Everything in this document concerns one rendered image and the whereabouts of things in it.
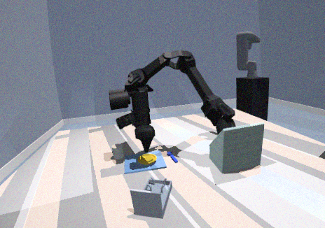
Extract light blue square mat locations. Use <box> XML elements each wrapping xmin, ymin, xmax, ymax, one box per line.
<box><xmin>124</xmin><ymin>151</ymin><xmax>167</xmax><ymax>174</ymax></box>

